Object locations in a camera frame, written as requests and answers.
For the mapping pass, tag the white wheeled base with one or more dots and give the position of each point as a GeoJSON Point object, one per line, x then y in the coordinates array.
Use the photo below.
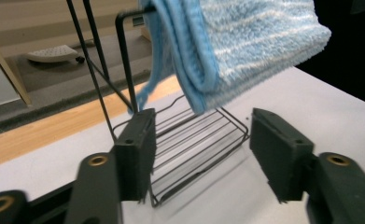
{"type": "Point", "coordinates": [52, 53]}

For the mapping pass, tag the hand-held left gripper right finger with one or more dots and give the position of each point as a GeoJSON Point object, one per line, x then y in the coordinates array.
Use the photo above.
{"type": "Point", "coordinates": [279, 155]}

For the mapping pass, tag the light wooden post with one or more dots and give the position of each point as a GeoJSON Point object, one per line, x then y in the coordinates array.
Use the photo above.
{"type": "Point", "coordinates": [7, 68]}

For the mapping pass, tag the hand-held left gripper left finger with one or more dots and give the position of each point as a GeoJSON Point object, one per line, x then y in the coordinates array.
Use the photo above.
{"type": "Point", "coordinates": [135, 155]}

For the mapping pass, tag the light blue striped towel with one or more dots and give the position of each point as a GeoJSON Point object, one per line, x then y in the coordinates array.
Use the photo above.
{"type": "Point", "coordinates": [233, 46]}

